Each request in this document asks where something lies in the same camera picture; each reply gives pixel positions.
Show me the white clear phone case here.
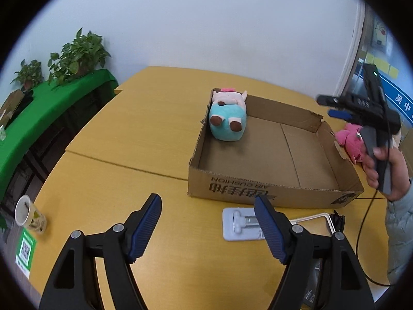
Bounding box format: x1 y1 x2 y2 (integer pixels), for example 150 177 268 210
290 213 336 237

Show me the pink pig plush toy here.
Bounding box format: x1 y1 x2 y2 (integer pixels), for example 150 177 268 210
208 88 248 142

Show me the grey jacket right forearm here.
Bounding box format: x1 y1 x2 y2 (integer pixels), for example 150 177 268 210
385 184 413 284

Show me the green covered side table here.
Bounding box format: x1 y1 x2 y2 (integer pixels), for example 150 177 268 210
1 69 118 197

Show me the large potted plant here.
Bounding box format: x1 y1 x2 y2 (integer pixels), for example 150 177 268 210
47 28 110 86

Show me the small potted plant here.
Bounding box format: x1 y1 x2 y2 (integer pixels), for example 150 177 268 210
11 59 44 90

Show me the shallow cardboard box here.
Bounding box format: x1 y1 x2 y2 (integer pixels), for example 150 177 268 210
188 90 364 208

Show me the black charger box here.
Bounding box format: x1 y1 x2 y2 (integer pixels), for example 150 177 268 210
301 259 322 309

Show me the green QR code sticker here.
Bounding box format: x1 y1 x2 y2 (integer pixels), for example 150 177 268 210
15 228 36 279

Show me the right hand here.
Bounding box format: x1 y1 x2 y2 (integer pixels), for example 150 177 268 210
363 147 411 202

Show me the paper cup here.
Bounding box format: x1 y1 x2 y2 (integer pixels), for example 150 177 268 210
15 195 47 234

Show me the white folding phone stand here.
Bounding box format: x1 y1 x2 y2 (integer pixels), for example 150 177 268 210
222 207 265 242

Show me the small cardboard box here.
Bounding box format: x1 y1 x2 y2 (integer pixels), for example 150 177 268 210
1 90 25 129

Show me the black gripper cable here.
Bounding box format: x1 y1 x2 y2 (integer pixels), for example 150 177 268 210
355 188 393 287

